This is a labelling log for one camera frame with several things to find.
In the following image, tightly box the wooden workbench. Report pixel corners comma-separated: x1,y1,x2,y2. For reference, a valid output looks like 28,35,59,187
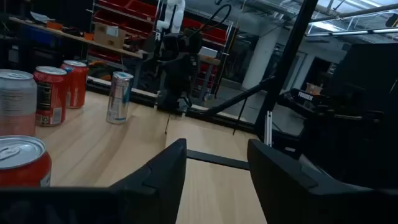
8,15,147,60

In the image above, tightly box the red storage bin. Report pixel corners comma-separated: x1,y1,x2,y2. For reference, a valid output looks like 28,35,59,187
93,9,153,34
183,17,228,44
124,0,158,21

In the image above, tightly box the small white box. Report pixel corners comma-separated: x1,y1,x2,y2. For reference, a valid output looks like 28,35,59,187
198,46,218,58

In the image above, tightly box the silver and orange beverage can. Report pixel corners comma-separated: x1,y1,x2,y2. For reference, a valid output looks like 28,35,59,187
0,68,38,137

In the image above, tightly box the red can with QR code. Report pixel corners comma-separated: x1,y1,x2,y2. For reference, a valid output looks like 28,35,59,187
60,60,90,109

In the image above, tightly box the black metal shelf frame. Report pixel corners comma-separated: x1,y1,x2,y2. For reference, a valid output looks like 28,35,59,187
164,96,268,224

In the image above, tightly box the brown cardboard box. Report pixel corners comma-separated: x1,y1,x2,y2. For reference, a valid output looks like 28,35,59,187
93,23,127,50

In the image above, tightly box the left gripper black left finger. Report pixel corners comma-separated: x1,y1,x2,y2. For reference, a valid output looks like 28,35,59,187
102,138,187,224

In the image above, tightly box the slim silver blue beverage can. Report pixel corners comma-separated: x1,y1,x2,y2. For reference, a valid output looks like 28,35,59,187
106,71,134,125

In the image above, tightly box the black rig frame with lights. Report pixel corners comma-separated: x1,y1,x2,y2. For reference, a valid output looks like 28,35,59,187
186,0,398,147

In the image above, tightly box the red can with black label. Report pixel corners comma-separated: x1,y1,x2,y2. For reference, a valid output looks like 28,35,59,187
33,65,68,126

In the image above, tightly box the red can recycle me print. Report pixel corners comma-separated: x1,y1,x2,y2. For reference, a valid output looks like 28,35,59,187
0,135,52,188

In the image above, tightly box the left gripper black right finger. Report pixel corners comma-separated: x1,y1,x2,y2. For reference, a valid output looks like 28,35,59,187
247,139,358,224

